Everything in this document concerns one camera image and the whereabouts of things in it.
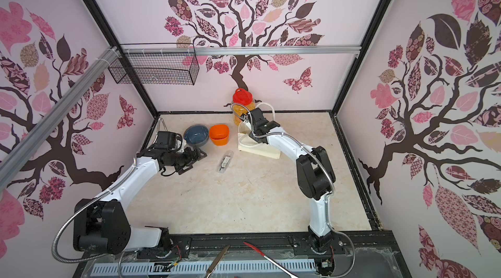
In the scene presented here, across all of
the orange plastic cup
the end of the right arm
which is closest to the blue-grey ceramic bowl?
the orange plastic cup

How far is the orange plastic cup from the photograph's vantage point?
104 cm

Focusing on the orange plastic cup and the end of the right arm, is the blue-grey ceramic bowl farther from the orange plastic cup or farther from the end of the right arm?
the end of the right arm

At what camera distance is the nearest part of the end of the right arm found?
680 mm

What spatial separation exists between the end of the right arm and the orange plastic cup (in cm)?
34
